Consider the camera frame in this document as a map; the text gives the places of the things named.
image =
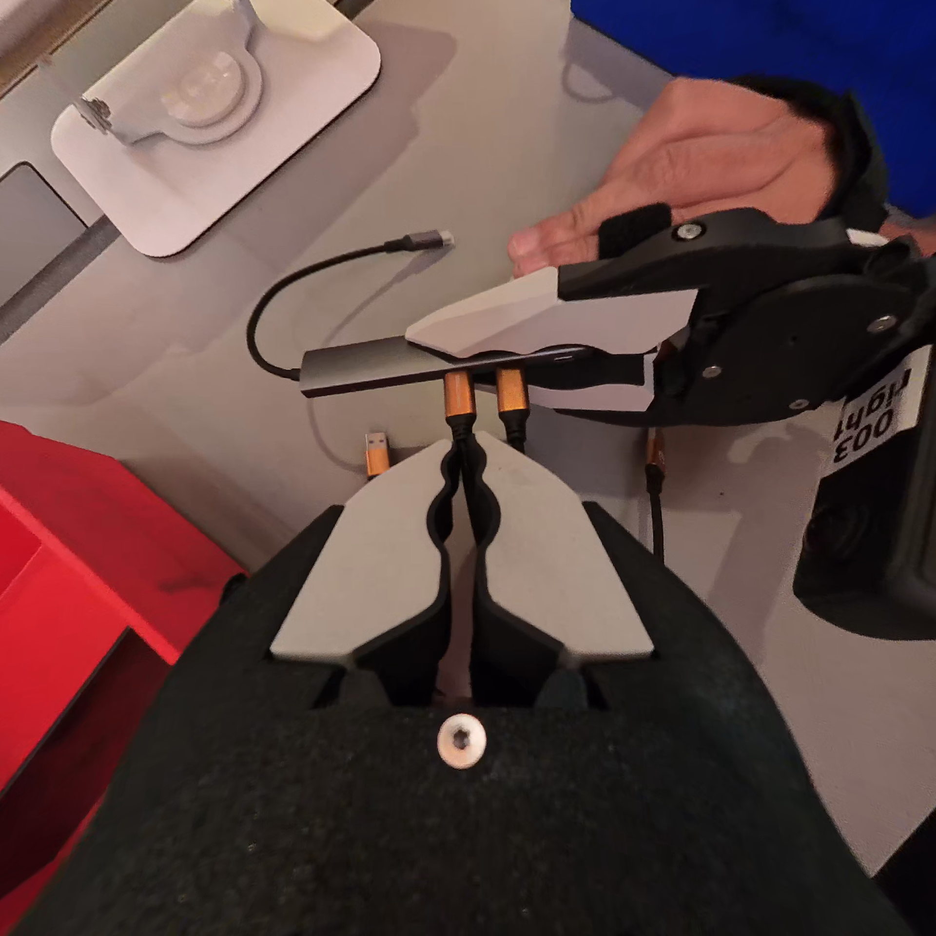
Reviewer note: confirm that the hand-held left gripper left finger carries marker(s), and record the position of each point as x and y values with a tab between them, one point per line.
365	577

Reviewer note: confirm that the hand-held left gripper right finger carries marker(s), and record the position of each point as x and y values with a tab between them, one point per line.
563	585

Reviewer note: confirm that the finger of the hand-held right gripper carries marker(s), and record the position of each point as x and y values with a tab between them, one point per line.
548	314
622	391

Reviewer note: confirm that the grey USB hub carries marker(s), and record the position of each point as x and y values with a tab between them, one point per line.
365	369

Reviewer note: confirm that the red storage bin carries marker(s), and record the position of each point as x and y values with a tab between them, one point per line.
88	526

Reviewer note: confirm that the blue storage bin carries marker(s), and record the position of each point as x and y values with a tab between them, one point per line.
731	37

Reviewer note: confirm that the grey desk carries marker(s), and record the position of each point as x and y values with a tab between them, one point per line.
731	548

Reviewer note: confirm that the person's right hand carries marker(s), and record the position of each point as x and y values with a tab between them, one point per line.
716	154

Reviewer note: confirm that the white stand with black board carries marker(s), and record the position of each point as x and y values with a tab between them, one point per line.
255	88

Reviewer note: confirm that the person's dark trousers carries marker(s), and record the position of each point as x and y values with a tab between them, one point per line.
914	891

